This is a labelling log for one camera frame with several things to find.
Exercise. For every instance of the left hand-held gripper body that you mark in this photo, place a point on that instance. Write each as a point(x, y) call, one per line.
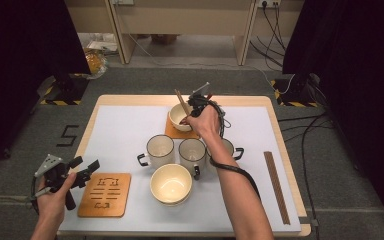
point(56, 175)

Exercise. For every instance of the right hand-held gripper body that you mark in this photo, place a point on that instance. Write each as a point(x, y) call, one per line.
point(200, 100)

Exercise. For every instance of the cream ceramic bowl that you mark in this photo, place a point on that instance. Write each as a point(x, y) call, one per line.
point(170, 183)
point(177, 115)
point(173, 204)

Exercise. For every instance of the carved wooden coaster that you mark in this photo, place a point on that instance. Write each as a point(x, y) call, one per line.
point(176, 134)
point(103, 196)

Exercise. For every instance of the white mug with black rim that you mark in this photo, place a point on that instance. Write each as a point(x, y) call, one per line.
point(231, 150)
point(160, 146)
point(191, 151)

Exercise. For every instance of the person's right hand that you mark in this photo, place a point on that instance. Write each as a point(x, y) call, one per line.
point(205, 123)

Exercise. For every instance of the person's left hand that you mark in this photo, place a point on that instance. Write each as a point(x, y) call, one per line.
point(51, 205)

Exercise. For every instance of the white table mat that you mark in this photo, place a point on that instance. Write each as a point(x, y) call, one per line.
point(120, 126)

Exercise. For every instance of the yellow black hazard tape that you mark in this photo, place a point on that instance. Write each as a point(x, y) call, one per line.
point(300, 104)
point(60, 102)

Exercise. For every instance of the black stand base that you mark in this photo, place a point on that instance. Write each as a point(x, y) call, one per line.
point(70, 88)
point(295, 88)

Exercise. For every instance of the beige wooden desk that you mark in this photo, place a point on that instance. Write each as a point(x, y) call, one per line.
point(186, 20)

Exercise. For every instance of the yellow plastic bag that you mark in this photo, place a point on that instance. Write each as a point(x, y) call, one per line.
point(95, 63)

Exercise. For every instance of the black curtain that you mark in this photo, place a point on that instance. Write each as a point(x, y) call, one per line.
point(353, 83)
point(20, 66)

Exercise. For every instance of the white papers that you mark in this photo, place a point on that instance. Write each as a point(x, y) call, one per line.
point(101, 45)

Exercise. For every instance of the white wall socket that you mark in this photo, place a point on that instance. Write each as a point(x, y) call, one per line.
point(269, 2)

